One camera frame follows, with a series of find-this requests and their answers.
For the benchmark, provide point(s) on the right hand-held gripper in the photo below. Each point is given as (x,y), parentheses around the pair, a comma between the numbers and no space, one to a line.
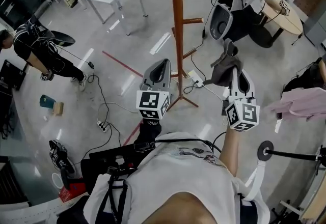
(245,114)

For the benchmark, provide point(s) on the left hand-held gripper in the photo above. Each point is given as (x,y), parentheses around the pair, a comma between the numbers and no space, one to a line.
(152,102)

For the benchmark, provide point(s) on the grey cloth item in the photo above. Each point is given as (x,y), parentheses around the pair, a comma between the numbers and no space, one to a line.
(224,67)

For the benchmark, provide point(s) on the brown wooden coat stand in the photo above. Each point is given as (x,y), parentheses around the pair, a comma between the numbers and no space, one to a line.
(177,27)

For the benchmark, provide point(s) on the person's left forearm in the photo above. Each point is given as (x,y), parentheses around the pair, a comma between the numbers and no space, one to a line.
(150,132)

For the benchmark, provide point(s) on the person's right forearm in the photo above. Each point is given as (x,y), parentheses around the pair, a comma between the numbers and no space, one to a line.
(229,151)

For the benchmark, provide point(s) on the black round-base stand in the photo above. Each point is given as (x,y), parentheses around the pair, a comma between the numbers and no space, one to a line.
(265,150)

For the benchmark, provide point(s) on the white power strip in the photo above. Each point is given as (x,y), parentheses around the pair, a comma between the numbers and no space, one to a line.
(195,78)
(102,126)

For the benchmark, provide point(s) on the pink garment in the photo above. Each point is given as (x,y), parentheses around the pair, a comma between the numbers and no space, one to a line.
(298,104)

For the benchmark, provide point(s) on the black power adapter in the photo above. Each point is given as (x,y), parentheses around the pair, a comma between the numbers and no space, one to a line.
(90,65)

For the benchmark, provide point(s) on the person's white shirt torso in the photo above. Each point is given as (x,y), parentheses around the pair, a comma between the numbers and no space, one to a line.
(178,172)

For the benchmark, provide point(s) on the small wooden block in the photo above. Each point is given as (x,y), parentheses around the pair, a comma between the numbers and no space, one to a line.
(58,109)

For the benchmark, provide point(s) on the white shell with black inside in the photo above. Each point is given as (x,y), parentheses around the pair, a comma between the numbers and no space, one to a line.
(220,23)

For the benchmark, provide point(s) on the round wooden table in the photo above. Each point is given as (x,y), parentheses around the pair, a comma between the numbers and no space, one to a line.
(285,20)

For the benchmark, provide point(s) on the teal bag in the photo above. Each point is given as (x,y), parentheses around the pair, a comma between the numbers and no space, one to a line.
(47,102)

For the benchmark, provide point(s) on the wooden board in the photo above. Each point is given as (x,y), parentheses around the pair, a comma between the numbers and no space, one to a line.
(314,200)

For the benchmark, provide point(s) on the grey cabinet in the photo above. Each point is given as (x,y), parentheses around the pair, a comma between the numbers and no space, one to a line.
(315,29)

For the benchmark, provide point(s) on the black round stool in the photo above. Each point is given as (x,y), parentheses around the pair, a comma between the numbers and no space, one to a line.
(62,38)

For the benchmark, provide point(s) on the person's face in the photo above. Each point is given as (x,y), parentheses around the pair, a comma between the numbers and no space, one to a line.
(186,209)

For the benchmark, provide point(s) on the red box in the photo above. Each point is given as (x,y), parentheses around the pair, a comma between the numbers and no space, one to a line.
(72,191)

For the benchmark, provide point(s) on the white cup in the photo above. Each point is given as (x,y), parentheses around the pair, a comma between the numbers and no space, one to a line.
(57,180)

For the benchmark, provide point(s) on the black hard case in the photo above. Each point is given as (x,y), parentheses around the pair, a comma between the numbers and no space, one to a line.
(11,75)

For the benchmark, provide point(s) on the white curved desk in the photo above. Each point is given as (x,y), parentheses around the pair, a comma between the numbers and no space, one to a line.
(28,211)

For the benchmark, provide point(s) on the black camera rig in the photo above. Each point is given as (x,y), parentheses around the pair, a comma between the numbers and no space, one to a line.
(59,158)

